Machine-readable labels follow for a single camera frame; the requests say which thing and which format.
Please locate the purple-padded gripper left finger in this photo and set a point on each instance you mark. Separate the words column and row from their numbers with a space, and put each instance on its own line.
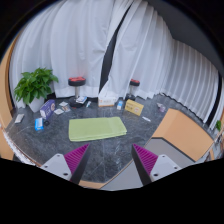
column 70, row 166

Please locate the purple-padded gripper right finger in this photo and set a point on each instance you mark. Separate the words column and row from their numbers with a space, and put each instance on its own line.
column 152, row 167

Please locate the green folded towel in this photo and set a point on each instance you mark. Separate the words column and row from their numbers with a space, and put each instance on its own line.
column 87, row 129

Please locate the blue small packet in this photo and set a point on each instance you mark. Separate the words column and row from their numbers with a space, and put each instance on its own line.
column 39, row 124

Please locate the small card packet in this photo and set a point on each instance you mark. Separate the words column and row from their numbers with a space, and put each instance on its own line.
column 58, row 111

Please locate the small clear container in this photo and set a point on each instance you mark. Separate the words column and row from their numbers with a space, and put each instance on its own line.
column 161, row 107

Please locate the purple box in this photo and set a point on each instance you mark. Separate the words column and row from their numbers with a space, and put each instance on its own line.
column 47, row 109

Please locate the yellow cardboard box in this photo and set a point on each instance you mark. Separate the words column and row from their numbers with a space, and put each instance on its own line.
column 134, row 107

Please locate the booklet on stool base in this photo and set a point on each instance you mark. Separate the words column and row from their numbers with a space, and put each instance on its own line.
column 81, row 99

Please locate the grey flat device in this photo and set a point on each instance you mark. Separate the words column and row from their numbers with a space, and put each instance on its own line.
column 19, row 118

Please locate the small blue white bottle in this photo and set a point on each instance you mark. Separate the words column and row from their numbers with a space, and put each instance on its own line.
column 120, row 104

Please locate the white orange box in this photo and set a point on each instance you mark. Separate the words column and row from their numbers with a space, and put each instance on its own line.
column 106, row 101

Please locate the left red black stool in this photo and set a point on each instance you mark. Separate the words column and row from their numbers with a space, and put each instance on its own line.
column 76, row 82

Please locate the red black stool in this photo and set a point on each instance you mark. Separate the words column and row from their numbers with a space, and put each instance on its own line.
column 132, row 85
column 76, row 82

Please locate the right red black stool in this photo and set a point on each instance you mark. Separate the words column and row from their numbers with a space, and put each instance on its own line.
column 132, row 85

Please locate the green potted plant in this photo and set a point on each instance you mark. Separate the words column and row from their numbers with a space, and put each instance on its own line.
column 34, row 87

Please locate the white curtain right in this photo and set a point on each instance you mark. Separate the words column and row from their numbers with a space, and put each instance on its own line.
column 146, row 51

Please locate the white curtain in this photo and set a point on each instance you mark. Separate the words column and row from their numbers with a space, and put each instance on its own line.
column 146, row 51
column 69, row 37

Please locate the white curtain left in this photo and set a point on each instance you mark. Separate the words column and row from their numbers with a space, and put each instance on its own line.
column 69, row 37

